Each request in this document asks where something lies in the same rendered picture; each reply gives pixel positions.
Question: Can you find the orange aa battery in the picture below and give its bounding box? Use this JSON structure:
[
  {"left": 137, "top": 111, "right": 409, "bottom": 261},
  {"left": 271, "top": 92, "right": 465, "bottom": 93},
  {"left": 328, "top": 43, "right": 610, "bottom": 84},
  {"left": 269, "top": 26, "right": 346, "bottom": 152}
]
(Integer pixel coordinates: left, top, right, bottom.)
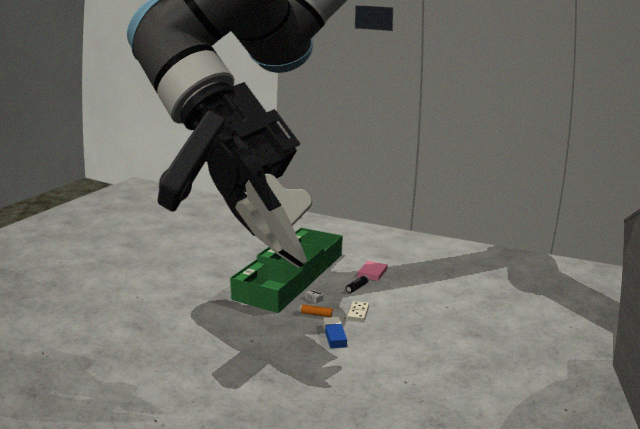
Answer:
[{"left": 299, "top": 304, "right": 333, "bottom": 317}]

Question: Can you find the pink rectangular block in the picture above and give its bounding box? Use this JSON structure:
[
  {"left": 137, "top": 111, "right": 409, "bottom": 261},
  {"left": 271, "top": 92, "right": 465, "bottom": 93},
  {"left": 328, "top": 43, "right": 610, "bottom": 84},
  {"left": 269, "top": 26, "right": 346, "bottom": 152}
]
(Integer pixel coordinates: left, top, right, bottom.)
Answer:
[{"left": 357, "top": 261, "right": 388, "bottom": 281}]

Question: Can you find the green rack of three bins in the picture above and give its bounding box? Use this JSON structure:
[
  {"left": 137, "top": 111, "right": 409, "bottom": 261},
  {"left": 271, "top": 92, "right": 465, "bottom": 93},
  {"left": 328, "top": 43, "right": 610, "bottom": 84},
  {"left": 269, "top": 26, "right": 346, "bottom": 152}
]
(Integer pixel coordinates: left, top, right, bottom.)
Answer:
[{"left": 230, "top": 228, "right": 343, "bottom": 313}]

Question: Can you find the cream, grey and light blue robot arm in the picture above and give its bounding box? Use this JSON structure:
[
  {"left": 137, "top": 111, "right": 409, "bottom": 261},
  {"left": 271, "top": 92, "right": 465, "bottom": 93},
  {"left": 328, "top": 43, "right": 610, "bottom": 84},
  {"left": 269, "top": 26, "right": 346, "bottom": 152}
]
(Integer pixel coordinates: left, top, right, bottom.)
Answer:
[{"left": 127, "top": 0, "right": 347, "bottom": 212}]

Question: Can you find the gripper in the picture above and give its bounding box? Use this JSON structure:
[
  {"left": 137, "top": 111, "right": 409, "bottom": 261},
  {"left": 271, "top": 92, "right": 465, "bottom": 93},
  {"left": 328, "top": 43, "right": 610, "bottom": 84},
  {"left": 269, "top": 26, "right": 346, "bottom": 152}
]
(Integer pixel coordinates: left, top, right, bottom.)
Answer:
[{"left": 180, "top": 82, "right": 312, "bottom": 268}]

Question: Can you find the cream domino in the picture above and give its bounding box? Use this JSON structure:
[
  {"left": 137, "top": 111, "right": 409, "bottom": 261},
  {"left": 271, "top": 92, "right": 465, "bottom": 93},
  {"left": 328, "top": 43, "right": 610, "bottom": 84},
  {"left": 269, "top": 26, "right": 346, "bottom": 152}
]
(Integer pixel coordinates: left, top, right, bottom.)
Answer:
[{"left": 347, "top": 301, "right": 369, "bottom": 322}]

